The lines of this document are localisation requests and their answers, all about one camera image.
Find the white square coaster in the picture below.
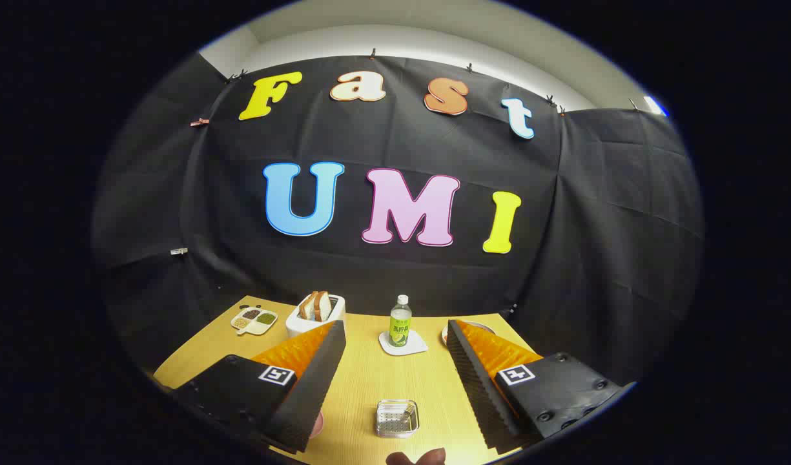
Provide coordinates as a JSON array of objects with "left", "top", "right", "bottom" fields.
[{"left": 378, "top": 331, "right": 429, "bottom": 357}]

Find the white divided seasoning dish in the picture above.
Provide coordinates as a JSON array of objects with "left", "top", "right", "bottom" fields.
[{"left": 231, "top": 307, "right": 278, "bottom": 336}]

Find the white toaster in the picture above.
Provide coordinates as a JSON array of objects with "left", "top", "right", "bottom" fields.
[{"left": 285, "top": 294, "right": 346, "bottom": 338}]

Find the green label drink bottle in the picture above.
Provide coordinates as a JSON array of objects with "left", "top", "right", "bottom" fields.
[{"left": 389, "top": 294, "right": 413, "bottom": 347}]

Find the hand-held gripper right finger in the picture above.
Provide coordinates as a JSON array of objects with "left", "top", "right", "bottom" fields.
[{"left": 446, "top": 318, "right": 636, "bottom": 455}]

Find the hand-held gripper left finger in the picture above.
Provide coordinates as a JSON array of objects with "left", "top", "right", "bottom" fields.
[{"left": 169, "top": 320, "right": 347, "bottom": 454}]

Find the white plate of food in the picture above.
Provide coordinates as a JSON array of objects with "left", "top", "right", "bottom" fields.
[{"left": 441, "top": 321, "right": 496, "bottom": 346}]

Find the perforated metal basket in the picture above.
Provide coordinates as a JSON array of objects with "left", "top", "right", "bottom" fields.
[{"left": 375, "top": 399, "right": 420, "bottom": 439}]

